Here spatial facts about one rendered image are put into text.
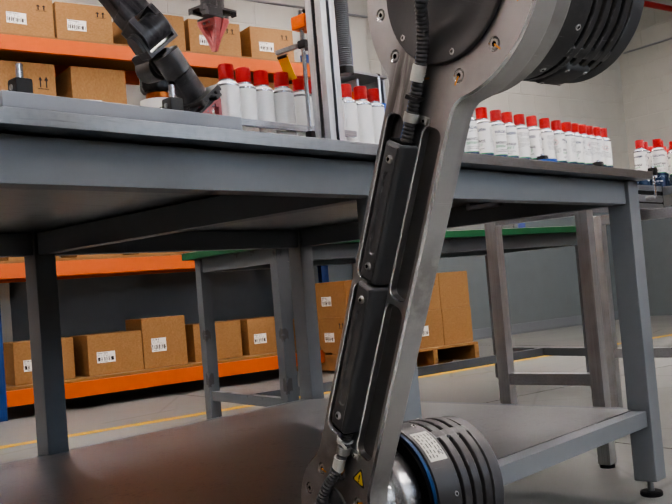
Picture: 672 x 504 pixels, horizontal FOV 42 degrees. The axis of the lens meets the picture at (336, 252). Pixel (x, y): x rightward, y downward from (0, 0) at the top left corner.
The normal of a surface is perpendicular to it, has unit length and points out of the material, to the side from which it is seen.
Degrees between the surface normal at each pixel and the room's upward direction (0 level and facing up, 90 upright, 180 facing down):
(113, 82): 90
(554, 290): 90
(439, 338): 90
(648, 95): 90
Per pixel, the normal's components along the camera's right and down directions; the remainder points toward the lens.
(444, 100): -0.81, 0.04
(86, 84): 0.59, -0.08
